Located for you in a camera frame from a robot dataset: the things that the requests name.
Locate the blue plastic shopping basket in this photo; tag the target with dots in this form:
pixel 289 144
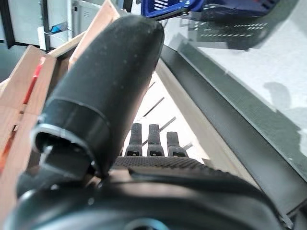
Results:
pixel 182 4

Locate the white metal cabinet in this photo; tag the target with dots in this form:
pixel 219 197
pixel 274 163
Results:
pixel 84 14

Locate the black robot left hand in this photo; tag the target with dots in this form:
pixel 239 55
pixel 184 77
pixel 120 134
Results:
pixel 108 72

